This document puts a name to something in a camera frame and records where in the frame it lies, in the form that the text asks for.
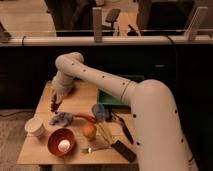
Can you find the black spatula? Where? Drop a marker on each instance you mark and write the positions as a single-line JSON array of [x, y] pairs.
[[120, 147]]

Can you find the blue crumpled cloth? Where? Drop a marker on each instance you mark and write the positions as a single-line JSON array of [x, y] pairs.
[[61, 119]]

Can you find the blue cup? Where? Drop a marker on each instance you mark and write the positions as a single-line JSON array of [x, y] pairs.
[[98, 111]]

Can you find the orange carrot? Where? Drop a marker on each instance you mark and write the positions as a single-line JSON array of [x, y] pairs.
[[87, 117]]

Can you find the black office chair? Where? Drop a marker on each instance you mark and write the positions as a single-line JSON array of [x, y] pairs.
[[111, 18]]

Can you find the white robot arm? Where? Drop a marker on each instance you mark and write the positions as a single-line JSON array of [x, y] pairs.
[[161, 143]]

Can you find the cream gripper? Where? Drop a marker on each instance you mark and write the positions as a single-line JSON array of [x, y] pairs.
[[61, 88]]

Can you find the white egg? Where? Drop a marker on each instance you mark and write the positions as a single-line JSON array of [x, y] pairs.
[[64, 145]]

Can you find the white paper cup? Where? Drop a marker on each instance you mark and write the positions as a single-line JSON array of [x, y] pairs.
[[35, 127]]

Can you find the orange fruit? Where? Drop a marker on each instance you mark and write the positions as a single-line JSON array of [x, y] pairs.
[[89, 131]]

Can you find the green tray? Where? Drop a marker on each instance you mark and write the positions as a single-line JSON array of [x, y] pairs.
[[109, 101]]

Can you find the dark purple grapes bunch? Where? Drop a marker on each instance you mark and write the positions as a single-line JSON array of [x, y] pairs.
[[54, 106]]

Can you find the silver fork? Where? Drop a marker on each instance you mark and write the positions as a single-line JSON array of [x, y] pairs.
[[92, 149]]

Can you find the red bowl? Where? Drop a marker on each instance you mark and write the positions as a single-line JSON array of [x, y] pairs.
[[56, 137]]

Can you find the black handled knife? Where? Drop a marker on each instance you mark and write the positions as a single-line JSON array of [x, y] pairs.
[[124, 128]]

